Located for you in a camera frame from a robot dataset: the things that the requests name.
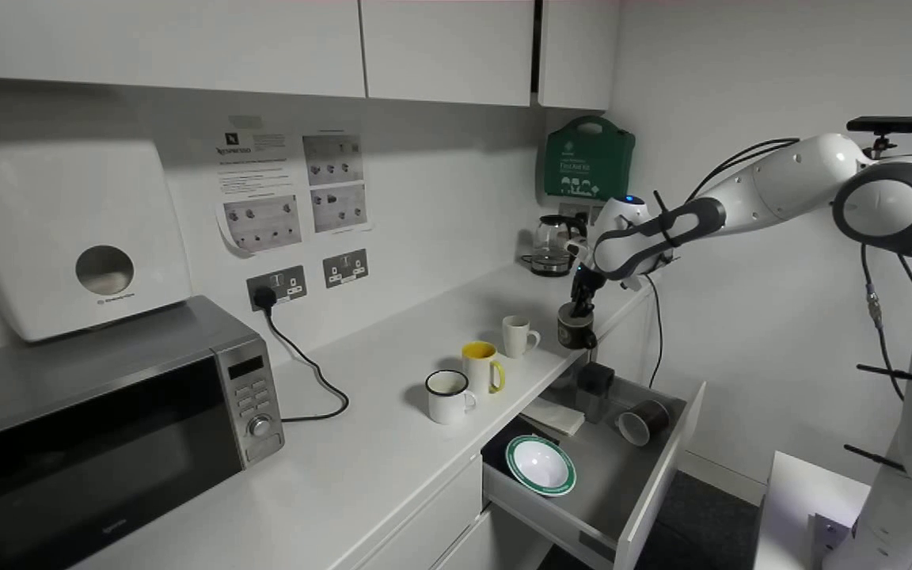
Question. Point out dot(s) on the dark mug with white inside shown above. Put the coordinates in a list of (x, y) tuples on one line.
[(652, 414)]

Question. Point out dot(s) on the small instruction sheet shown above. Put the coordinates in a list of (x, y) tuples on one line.
[(333, 158), (339, 205)]

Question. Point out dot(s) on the grey open drawer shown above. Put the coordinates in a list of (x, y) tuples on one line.
[(626, 495)]

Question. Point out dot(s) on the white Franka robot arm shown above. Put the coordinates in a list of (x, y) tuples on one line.
[(782, 184)]

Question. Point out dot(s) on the black camera on stand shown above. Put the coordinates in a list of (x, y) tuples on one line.
[(887, 125)]

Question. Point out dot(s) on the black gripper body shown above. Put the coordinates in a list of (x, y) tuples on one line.
[(590, 285)]

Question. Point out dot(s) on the white bowl with green rim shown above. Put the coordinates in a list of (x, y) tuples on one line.
[(543, 462)]

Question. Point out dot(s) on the green first aid kit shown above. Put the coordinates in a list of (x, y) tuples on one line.
[(583, 158)]

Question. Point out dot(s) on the black mug with 30 print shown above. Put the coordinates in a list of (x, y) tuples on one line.
[(573, 335)]

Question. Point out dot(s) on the silver double wall socket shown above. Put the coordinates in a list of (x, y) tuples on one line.
[(290, 279), (347, 266)]

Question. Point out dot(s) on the black box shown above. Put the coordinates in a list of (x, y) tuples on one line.
[(597, 376)]

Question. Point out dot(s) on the small white mug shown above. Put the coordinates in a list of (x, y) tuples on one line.
[(516, 335)]

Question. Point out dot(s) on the white lower cabinet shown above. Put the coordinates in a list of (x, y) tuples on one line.
[(425, 527)]

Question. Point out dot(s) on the silver microwave oven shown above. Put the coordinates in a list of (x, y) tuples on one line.
[(88, 462)]

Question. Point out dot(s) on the white paper towel dispenser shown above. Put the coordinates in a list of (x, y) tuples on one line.
[(55, 232)]

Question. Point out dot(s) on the large white instruction poster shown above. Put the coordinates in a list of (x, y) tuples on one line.
[(260, 211)]

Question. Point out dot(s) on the white robot table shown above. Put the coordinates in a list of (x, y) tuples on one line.
[(793, 507)]

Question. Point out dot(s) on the white enamel mug blue rim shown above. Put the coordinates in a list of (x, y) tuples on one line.
[(443, 399)]

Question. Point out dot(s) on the white upper cabinet door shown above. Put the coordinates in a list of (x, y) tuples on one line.
[(158, 41), (578, 52), (443, 49)]

